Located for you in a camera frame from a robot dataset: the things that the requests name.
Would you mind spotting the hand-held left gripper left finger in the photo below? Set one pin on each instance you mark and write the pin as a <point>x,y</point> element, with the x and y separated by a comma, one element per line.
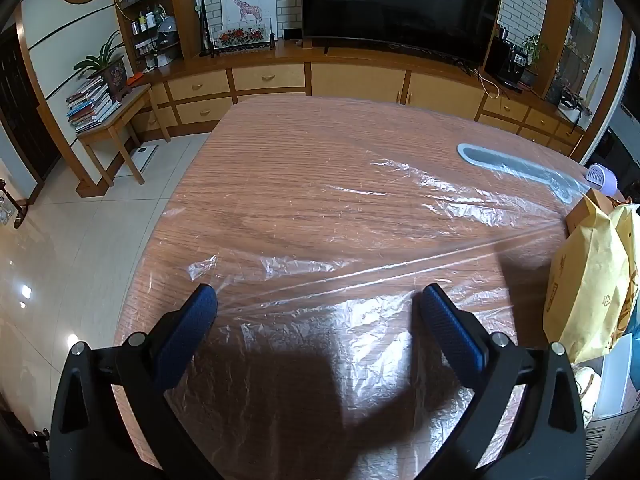
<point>187,330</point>

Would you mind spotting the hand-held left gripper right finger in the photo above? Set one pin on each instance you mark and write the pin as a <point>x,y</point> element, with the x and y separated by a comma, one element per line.
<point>452,330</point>

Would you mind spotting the white plastic box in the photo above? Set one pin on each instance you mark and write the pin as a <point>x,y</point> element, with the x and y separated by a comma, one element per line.
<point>617,380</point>

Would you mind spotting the yellow paper bag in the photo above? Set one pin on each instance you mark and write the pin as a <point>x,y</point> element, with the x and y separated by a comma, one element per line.
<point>585,285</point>

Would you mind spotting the crumpled white paper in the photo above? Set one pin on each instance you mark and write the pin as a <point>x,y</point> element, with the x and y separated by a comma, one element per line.
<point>586,385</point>

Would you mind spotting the grey oval tray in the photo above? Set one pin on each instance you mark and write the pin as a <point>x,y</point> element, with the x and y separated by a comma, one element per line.
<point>495,160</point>

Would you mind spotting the white floor scale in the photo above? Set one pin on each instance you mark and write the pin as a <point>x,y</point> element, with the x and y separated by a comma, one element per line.
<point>144,156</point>

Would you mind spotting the cardboard box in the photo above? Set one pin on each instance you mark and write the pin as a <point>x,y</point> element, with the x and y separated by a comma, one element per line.
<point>607,440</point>

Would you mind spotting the wooden side table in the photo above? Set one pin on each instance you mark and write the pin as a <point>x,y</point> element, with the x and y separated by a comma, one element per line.
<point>117,115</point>

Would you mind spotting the stack of books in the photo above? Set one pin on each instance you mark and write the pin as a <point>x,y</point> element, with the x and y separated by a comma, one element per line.
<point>90,105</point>

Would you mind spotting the potted plant in dark pot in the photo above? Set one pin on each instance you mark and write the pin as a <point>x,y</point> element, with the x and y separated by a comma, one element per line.
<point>116,75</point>

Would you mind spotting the dark wooden door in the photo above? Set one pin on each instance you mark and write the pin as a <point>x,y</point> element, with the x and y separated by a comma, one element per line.
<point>25,110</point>

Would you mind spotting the black coffee machine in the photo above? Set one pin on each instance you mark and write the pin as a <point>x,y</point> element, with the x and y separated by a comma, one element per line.
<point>512,62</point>

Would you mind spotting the black speaker box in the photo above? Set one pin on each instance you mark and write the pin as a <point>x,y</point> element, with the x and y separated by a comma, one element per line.
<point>494,57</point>

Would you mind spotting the small green potted plant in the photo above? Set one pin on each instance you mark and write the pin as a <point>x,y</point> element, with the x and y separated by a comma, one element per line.
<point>534,50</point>

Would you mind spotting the grey helmet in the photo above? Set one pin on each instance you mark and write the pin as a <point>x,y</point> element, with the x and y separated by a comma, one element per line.
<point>166,35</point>

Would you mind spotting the framed red flower picture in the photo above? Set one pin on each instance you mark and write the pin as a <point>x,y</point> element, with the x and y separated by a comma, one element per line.
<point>240,36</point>

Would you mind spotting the giraffe picture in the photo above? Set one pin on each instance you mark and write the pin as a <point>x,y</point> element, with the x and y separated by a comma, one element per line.
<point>247,7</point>

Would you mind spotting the black flat television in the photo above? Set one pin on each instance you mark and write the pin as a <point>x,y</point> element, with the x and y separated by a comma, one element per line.
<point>400,5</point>

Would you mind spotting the wooden wall cabinet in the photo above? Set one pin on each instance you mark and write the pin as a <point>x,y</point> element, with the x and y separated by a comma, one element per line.
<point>270,77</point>

